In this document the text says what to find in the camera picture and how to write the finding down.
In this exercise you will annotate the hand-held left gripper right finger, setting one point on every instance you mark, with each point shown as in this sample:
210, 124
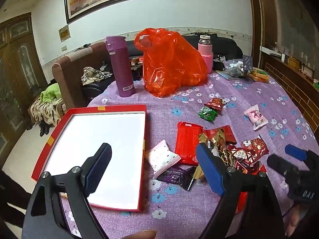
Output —
209, 169

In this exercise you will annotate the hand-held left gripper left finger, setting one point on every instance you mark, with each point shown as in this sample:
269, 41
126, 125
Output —
96, 175

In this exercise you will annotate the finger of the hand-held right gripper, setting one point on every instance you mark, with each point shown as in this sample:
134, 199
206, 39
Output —
295, 152
279, 164

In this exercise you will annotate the red patterned packet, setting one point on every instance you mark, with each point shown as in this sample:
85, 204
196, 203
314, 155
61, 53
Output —
249, 166

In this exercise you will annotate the red box with white inside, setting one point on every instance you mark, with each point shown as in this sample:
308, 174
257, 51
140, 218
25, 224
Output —
112, 134

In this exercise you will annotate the person's right hand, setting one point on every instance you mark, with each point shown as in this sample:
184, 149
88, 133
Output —
295, 219

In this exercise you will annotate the person's left hand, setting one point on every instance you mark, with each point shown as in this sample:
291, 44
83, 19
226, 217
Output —
139, 235

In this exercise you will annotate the red packet with white flowers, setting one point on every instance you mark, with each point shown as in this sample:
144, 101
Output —
258, 145

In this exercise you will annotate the dark purple packet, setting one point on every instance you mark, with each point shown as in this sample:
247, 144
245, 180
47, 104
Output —
177, 176

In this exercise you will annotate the red and gold wrapper packet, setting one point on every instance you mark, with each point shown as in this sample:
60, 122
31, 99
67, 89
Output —
224, 133

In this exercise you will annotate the white pink dotted packet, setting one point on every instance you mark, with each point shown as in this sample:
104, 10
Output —
162, 156

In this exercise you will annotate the green packet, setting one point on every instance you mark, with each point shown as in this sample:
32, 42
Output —
207, 113

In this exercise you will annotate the small red packet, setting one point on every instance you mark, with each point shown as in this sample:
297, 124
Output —
214, 102

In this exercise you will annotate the brown wooden sideboard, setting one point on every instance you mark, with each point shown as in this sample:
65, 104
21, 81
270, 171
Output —
286, 84

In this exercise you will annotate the black shoes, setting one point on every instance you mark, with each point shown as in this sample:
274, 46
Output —
44, 129

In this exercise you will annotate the purple floral tablecloth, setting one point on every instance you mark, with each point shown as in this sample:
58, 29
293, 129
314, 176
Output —
236, 92

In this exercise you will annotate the leaf-patterned blanket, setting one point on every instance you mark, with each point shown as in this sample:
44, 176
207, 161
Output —
42, 112

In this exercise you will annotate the orange packets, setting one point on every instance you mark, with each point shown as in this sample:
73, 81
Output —
259, 76

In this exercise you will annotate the green jacket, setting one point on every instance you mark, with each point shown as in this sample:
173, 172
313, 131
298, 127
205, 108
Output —
51, 92

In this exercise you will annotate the blue booklet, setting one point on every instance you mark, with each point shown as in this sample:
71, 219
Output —
223, 74

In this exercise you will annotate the plaid cloth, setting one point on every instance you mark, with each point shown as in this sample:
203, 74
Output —
92, 76

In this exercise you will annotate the brown sofa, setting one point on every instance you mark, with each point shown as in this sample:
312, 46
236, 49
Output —
67, 79

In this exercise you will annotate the clear bag with dark contents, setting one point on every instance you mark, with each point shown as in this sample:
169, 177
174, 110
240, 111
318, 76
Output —
234, 71

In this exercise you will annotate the grey phone stand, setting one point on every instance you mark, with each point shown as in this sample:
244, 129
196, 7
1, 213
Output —
247, 61

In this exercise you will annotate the black box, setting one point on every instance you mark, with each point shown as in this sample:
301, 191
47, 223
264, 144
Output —
219, 64

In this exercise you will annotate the purple thermos flask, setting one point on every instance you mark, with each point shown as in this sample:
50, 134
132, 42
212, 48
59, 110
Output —
121, 72

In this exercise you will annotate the black device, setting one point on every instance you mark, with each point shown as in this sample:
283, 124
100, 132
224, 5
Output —
137, 73

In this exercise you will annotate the orange-red plastic bag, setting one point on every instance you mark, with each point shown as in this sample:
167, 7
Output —
172, 64

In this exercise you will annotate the bottle with pink sleeve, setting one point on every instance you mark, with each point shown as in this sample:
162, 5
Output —
206, 52

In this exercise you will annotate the tape roll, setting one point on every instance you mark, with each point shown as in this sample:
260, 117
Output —
135, 60

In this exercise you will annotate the black sofa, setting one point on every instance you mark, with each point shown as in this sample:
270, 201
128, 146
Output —
221, 46

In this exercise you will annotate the wooden door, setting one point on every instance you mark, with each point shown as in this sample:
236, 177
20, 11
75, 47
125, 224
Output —
20, 67

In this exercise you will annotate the wall socket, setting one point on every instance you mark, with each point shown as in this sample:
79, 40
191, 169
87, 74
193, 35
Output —
64, 48

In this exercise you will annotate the wooden door frame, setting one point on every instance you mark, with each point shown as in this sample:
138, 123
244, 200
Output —
256, 17

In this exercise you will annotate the yellow wall sign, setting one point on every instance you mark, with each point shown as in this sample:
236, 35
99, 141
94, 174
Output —
64, 33

